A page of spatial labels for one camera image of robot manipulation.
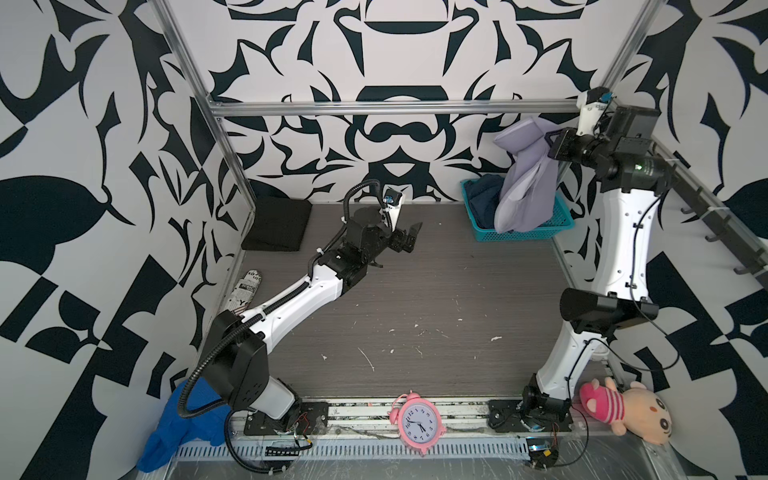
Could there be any dark navy garment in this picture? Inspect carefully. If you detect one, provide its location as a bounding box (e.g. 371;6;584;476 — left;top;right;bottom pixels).
464;174;504;230

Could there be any purple grey skirt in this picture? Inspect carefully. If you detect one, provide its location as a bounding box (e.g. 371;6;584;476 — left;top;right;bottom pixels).
494;117;559;233

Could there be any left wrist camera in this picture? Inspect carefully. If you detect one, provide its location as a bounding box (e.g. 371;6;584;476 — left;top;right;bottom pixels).
383;187;403;231

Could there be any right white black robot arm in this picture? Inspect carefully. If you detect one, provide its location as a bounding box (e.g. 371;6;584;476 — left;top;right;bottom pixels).
489;100;673;430

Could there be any pink plush pig toy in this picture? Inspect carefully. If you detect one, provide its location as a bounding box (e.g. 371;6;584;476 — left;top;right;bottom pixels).
579;377;673;445

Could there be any pink alarm clock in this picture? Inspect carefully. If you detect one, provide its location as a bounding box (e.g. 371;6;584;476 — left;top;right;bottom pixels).
389;391;447;456

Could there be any small green circuit board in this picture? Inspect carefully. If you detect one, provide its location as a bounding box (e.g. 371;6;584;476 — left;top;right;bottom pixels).
526;438;559;471

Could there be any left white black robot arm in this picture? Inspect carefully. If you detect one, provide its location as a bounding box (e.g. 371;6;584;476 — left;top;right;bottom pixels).
177;179;421;476

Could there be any black skirt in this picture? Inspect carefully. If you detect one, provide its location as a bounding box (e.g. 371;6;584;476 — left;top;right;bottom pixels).
241;197;312;252

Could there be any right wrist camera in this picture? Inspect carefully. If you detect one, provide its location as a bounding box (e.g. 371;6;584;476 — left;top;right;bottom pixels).
576;87;613;136

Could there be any teal plastic basket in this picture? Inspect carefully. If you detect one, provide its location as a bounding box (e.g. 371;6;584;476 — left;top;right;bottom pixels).
460;180;575;242

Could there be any blue cloth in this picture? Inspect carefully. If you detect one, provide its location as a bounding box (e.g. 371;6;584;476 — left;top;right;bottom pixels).
137;382;230;473

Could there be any white slotted cable duct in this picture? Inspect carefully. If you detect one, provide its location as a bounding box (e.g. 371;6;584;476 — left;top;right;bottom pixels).
174;437;530;461

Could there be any black wall hook rack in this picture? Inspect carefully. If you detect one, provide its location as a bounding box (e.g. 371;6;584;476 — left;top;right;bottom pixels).
653;142;767;290

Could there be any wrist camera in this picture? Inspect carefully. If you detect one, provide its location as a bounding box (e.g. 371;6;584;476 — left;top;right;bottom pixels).
383;187;403;231
576;87;613;136

